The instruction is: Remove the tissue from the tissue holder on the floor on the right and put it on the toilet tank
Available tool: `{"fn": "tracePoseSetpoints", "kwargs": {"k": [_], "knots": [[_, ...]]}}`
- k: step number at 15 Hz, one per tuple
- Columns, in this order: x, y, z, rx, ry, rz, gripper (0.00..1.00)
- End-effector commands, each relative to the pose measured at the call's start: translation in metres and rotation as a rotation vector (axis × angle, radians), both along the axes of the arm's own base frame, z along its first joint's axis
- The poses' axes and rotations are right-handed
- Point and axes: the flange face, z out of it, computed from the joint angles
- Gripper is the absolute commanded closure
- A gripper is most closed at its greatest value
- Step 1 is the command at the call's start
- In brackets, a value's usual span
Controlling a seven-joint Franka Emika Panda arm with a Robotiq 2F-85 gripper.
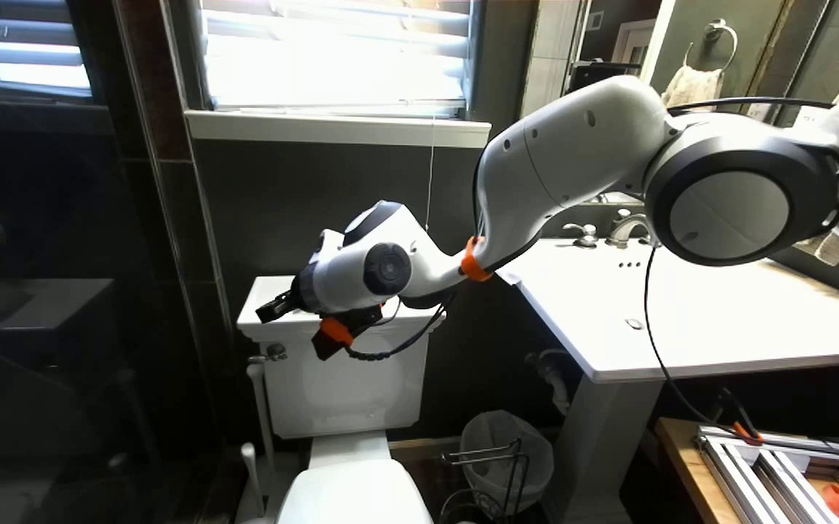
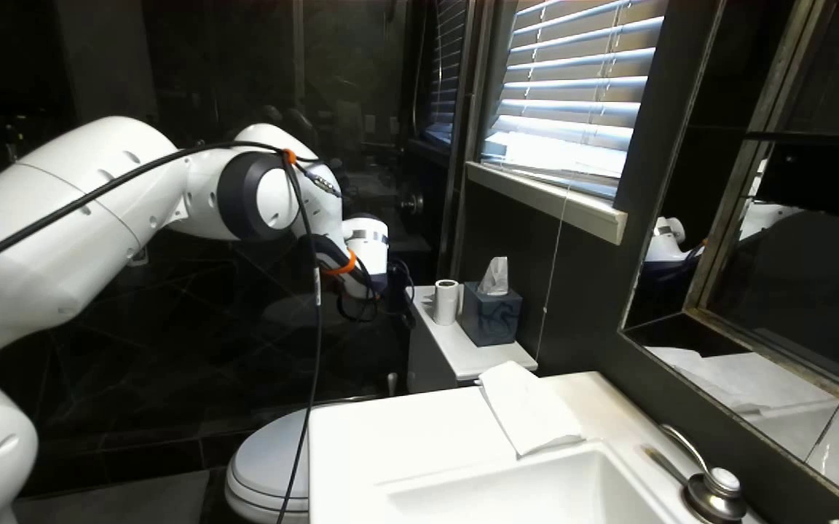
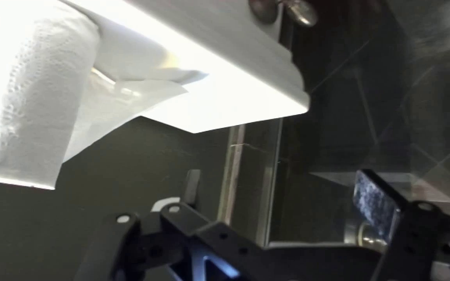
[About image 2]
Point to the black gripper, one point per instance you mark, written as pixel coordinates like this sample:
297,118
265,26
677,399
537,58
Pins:
361,291

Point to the white toilet paper roll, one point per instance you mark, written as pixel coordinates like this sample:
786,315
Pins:
447,301

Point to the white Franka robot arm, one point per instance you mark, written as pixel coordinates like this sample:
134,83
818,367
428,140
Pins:
69,214

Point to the dark blue tissue box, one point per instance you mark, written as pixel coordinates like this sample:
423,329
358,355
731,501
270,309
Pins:
489,315

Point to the white facial tissue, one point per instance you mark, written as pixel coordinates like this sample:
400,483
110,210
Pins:
496,275

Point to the white cabinet under shelf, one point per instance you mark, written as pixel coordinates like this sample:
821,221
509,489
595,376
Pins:
426,364

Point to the white countertop shelf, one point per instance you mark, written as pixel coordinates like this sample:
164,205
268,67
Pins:
457,350

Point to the white sink vanity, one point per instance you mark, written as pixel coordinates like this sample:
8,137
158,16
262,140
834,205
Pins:
407,446

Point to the folded white towel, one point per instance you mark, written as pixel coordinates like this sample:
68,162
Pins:
531,409

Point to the white window sill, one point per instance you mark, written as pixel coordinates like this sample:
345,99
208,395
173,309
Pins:
554,200

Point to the small dark window blind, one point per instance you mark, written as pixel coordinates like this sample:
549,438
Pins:
447,67

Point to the large white window blind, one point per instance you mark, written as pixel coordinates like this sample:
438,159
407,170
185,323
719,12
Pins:
573,89

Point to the chrome sink faucet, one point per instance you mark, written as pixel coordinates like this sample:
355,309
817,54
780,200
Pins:
715,489

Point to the framed wall mirror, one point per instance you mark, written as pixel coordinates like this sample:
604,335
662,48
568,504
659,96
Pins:
798,271

